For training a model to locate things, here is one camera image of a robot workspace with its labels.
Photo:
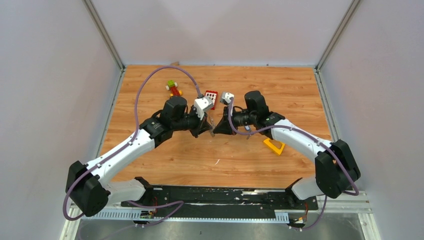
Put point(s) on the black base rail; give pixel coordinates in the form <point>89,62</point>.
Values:
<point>205,202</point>

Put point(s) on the red window toy brick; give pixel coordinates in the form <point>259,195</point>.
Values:
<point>212,95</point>

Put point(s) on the silver keyring with keys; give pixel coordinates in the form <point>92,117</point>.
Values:
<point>212,127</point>

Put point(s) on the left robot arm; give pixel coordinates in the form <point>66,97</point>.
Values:
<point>89,185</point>

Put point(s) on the yellow triangular plastic piece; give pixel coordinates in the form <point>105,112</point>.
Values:
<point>275,146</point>

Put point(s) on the colourful toy brick car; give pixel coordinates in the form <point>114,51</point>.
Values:
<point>172,87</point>

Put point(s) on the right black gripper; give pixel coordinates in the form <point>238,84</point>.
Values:
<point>224,126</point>

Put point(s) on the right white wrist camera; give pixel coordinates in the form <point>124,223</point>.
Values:
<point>226,98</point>

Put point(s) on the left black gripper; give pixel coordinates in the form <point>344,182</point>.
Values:
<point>203,126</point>

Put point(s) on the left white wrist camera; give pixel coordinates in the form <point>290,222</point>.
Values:
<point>202,105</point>

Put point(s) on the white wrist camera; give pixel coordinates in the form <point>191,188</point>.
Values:
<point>202,105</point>
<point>226,98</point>

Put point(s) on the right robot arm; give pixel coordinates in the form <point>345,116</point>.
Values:
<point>336,170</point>

